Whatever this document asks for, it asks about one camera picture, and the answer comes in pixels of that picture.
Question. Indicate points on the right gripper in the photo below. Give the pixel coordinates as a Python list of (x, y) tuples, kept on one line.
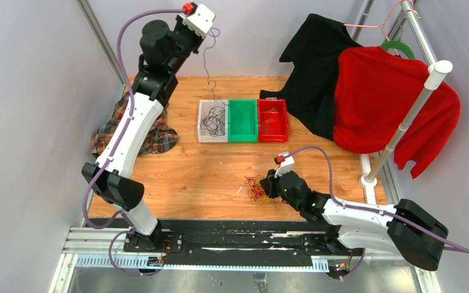
[(269, 184)]

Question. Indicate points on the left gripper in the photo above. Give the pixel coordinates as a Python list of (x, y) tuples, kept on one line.
[(179, 25)]

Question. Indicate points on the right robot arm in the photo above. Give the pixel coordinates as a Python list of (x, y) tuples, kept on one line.
[(405, 228)]

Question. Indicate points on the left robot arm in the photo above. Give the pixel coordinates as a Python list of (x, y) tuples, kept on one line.
[(164, 50)]

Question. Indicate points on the red plastic bin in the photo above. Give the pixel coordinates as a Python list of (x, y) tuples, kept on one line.
[(273, 123)]

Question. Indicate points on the green plastic bin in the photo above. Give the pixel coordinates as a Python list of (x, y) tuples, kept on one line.
[(242, 120)]

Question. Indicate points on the white plastic bin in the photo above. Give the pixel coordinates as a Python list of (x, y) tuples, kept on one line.
[(212, 122)]

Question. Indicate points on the black shirt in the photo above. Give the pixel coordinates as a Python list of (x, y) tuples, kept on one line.
[(309, 92)]

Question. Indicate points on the plaid flannel shirt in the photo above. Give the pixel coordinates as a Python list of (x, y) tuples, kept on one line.
[(160, 138)]

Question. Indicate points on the red sweater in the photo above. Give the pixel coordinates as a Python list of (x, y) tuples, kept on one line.
[(374, 92)]

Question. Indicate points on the green hanger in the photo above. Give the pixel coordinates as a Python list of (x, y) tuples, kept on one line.
[(399, 46)]

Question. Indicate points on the pink hanger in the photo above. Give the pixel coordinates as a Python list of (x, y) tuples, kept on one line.
[(361, 23)]

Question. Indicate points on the white clothes rack pole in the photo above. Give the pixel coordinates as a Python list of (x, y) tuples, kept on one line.
[(437, 73)]

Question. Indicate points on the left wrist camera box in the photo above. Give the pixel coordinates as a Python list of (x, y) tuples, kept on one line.
[(199, 18)]

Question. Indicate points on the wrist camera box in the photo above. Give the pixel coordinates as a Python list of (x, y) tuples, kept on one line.
[(285, 163), (199, 18)]

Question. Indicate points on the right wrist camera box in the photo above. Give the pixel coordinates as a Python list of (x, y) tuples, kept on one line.
[(285, 163)]

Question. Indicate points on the aluminium frame post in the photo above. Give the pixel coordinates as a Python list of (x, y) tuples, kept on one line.
[(93, 22)]

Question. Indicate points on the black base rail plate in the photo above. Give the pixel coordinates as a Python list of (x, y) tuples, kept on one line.
[(243, 243)]

